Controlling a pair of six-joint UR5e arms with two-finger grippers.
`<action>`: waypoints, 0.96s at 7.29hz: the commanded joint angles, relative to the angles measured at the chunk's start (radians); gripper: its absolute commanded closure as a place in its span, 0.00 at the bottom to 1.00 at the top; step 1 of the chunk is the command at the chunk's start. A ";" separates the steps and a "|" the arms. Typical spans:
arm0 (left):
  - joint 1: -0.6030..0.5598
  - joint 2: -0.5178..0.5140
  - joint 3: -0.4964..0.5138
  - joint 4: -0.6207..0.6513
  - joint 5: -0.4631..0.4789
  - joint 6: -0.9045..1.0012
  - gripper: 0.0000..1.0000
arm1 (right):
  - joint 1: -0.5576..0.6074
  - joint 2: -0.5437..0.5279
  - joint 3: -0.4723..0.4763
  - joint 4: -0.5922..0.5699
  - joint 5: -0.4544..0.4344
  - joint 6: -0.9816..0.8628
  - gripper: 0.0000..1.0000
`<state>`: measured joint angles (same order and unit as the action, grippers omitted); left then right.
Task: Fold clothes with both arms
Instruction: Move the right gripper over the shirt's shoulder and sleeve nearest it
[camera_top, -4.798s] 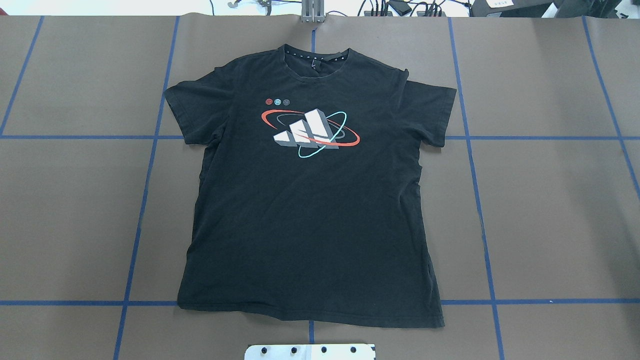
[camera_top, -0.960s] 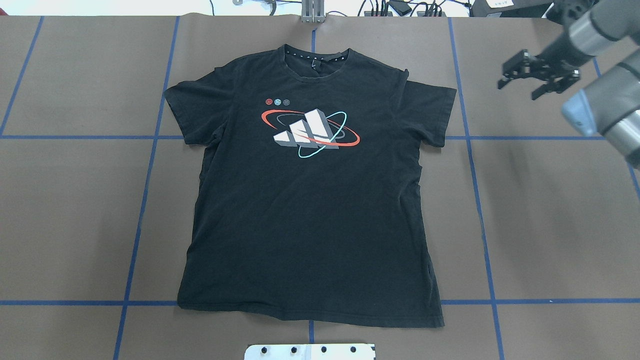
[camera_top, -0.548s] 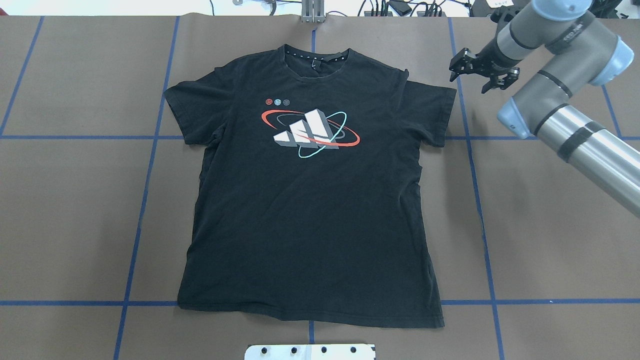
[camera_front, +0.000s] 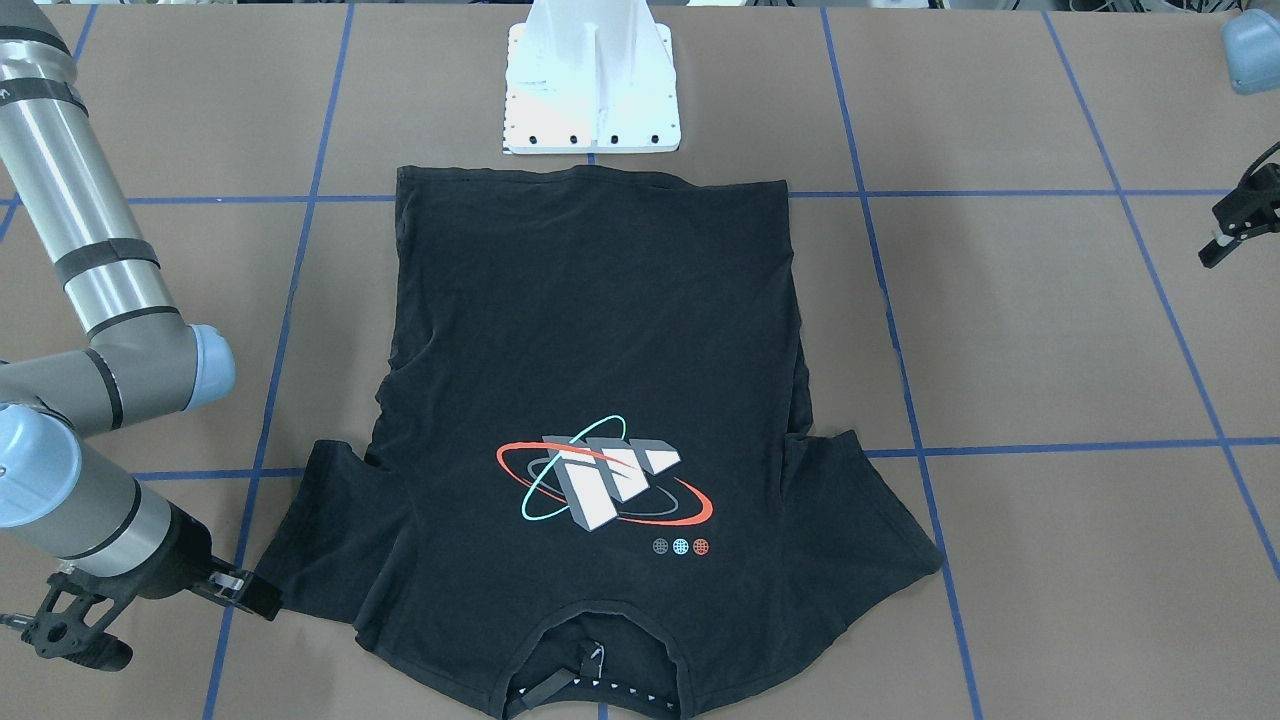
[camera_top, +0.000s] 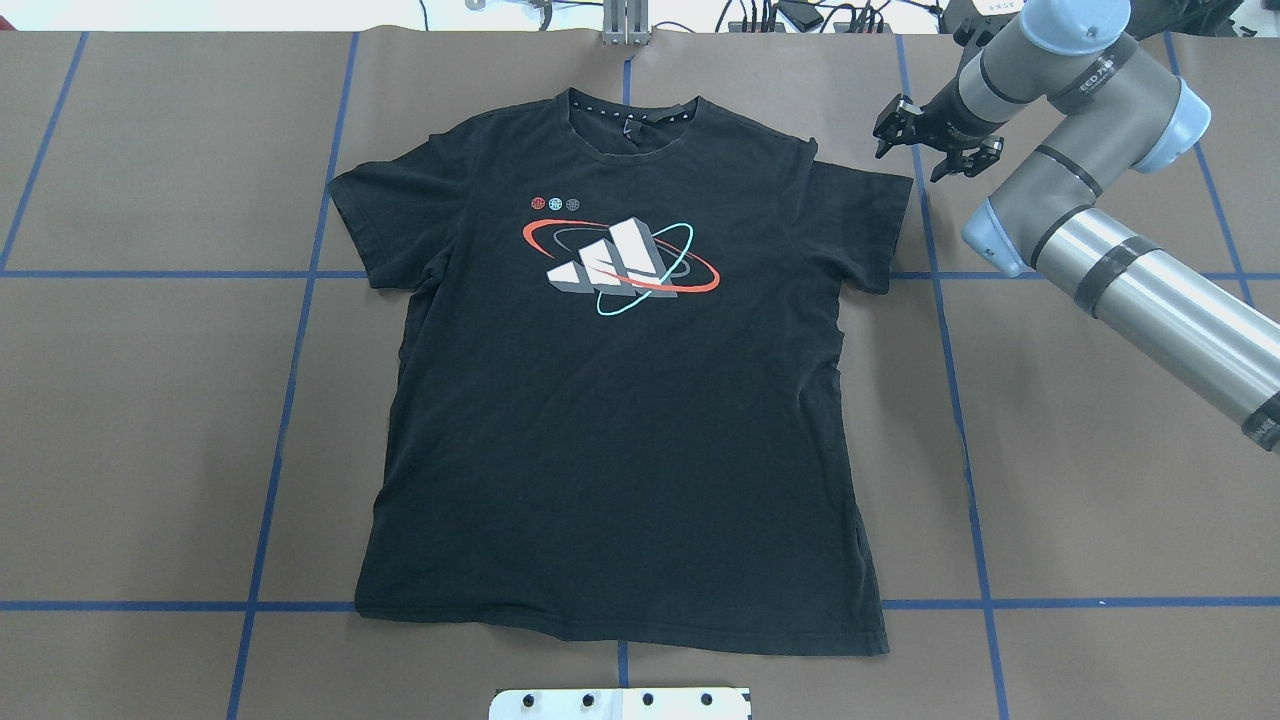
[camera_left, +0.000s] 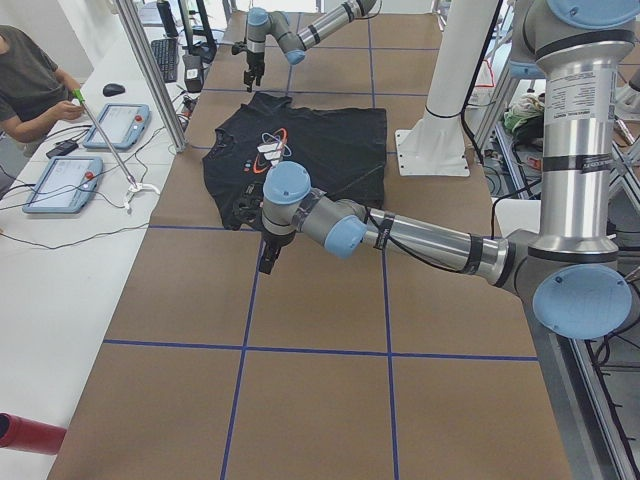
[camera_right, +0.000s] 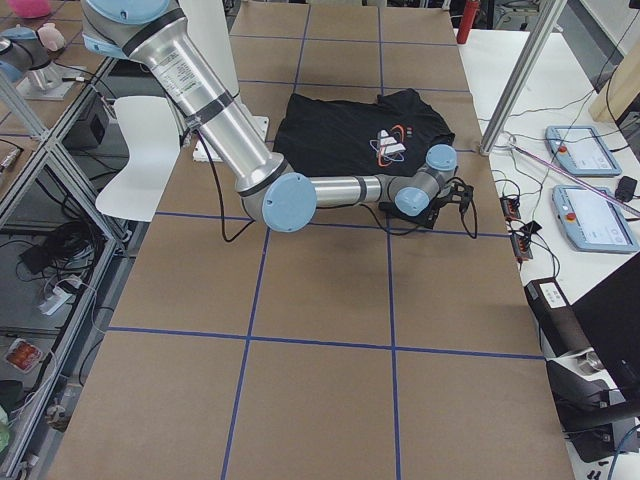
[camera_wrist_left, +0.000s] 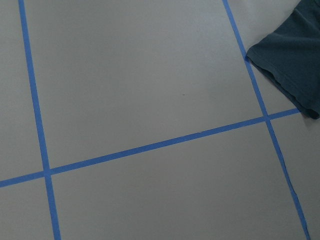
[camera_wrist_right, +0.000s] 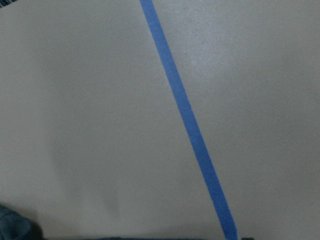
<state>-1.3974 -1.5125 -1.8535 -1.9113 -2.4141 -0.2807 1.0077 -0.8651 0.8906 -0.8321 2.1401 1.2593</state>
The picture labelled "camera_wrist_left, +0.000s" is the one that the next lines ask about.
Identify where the black graphic t-shirt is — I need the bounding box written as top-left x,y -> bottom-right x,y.
246,0 -> 320,120

